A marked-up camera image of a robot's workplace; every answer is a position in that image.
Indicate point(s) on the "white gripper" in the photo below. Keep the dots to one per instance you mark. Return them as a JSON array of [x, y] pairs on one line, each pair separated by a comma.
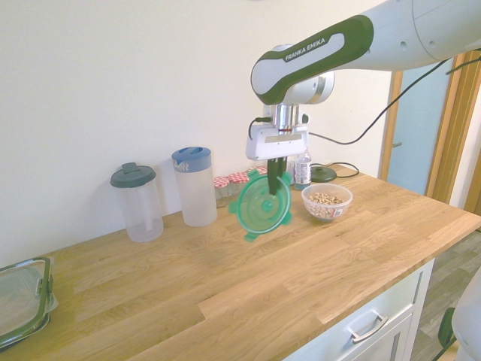
[[276, 146]]

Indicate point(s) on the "green round container lid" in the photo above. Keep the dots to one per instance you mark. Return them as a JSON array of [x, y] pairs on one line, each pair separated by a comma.
[[259, 210]]

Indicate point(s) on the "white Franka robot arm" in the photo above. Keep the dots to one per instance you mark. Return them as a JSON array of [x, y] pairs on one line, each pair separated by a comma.
[[394, 37]]

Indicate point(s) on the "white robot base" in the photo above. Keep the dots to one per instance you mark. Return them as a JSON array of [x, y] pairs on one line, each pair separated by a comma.
[[467, 323]]

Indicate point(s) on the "glass jar red checkered lid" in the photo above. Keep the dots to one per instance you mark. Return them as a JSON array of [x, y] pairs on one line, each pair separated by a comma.
[[236, 180], [221, 188]]

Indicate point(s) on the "clear round food container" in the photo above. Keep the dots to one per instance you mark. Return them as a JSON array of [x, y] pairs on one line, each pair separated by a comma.
[[310, 207]]

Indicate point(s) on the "dark round lid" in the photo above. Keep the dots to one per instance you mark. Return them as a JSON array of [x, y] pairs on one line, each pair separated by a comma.
[[323, 176]]

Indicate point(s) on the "clear pitcher blue lid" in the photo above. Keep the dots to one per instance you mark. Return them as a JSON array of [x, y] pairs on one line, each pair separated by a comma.
[[195, 188]]

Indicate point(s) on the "clear pitcher dark lid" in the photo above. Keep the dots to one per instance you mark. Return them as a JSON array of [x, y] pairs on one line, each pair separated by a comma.
[[141, 210]]

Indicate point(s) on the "hint water bottle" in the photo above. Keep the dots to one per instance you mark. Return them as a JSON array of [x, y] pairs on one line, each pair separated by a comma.
[[302, 173]]

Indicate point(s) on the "white kitchen cabinet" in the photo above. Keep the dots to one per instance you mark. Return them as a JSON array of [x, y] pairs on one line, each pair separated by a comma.
[[376, 293]]

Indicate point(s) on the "dark green curved object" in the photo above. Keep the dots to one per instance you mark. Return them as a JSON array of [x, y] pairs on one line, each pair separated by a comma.
[[447, 331]]

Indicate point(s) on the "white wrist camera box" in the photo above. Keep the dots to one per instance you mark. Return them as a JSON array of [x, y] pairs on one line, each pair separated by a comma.
[[267, 112]]

